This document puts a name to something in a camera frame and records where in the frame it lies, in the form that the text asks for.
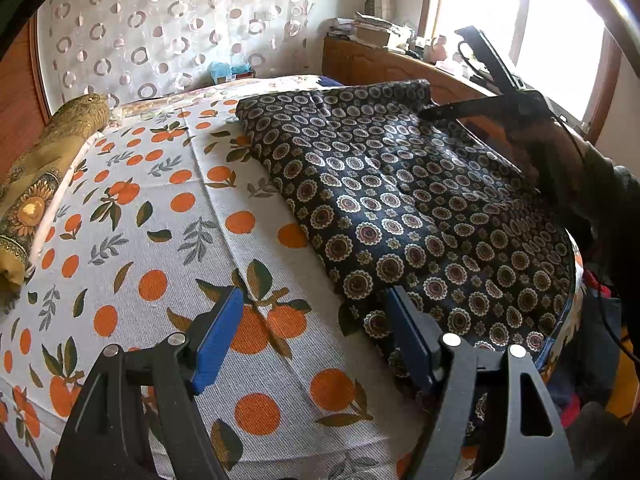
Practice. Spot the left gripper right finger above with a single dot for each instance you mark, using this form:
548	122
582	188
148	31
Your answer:
524	435

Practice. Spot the orange fruit print towel blanket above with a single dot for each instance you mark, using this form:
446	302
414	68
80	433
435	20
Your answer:
162	215

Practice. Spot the floral pink bed sheet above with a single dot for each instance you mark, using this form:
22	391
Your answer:
229	90

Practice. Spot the brown wooden wardrobe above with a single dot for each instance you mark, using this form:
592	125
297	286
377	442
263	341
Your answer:
23	109

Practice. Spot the olive gold patterned pillow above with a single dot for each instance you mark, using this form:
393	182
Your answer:
28	191

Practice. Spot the circle patterned sheer curtain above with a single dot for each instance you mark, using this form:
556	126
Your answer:
131	50

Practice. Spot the navy patterned pajama garment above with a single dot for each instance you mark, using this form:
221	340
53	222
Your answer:
386	198

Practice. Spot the stack of books and papers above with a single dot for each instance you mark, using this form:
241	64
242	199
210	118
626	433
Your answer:
372	32

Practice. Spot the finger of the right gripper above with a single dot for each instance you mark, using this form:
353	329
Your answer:
485	53
494	106

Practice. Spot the brown wooden desk cabinet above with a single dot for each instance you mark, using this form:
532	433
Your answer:
351	64

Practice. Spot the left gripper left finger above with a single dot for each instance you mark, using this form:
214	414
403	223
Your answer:
106	436

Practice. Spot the small items on desk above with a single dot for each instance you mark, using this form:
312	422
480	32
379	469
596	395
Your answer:
434	51

